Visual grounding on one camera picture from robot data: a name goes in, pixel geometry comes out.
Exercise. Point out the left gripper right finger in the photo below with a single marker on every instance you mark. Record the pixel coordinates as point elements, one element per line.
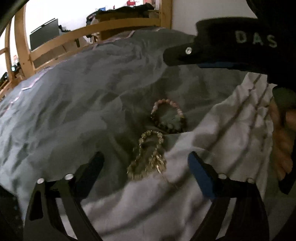
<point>249,219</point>

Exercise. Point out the wooden ladder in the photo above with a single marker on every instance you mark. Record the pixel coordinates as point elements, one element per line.
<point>12,81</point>

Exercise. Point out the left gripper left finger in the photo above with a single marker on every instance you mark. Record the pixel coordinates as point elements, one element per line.
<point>43,220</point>

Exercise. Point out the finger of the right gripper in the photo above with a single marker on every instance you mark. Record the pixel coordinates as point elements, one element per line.
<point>185,54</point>

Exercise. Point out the wooden bed frame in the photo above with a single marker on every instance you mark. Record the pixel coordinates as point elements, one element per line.
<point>27,57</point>

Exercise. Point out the pile of dark clothes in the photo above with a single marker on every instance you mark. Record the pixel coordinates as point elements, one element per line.
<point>141,11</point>

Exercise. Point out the black jewelry box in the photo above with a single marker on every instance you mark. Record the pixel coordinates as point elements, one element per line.
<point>10,220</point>

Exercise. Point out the person's right hand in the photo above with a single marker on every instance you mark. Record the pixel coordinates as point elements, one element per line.
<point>283,140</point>

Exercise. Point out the grey striped duvet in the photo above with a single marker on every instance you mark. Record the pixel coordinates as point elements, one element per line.
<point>101,100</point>

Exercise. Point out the black computer monitor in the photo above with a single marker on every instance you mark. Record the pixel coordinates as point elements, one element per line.
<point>44,33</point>

